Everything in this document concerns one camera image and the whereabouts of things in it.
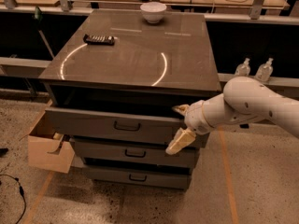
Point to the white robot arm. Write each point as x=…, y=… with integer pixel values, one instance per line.
x=244, y=100

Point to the grey top drawer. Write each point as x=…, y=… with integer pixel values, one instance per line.
x=114, y=126

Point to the white ceramic bowl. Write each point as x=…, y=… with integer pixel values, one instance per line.
x=153, y=12

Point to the green handled tool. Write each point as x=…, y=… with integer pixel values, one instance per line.
x=38, y=19

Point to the clear sanitizer bottle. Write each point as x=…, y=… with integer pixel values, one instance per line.
x=265, y=70
x=243, y=69

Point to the grey drawer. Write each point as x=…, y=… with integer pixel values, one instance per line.
x=134, y=152
x=114, y=126
x=137, y=177

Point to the clear sanitizer bottle right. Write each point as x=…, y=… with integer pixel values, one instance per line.
x=265, y=70

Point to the grey drawer cabinet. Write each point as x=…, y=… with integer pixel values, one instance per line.
x=149, y=69

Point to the grey bottom drawer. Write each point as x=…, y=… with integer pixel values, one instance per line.
x=137, y=177

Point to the grey middle drawer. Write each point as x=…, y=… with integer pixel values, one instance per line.
x=134, y=152

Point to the cardboard box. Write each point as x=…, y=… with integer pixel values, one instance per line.
x=47, y=149

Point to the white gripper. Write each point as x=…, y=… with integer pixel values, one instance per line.
x=193, y=117

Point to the black remote control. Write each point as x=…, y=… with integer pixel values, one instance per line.
x=99, y=40

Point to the clear sanitizer bottle left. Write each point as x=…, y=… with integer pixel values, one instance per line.
x=243, y=69

